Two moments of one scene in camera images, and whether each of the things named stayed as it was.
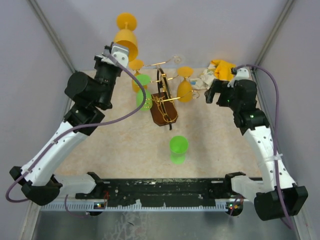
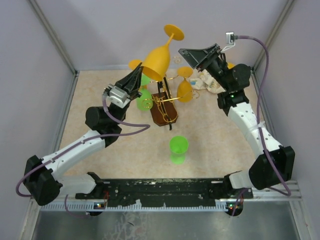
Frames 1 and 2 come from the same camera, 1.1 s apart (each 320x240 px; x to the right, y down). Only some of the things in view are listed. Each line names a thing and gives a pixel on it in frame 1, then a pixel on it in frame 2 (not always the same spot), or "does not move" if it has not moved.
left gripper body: (105, 67) → (133, 95)
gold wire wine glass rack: (163, 108) does not move
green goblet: (145, 80) does not move
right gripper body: (226, 98) → (213, 64)
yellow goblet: (126, 36) → (156, 66)
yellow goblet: (184, 92) does not move
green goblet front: (178, 146) does not move
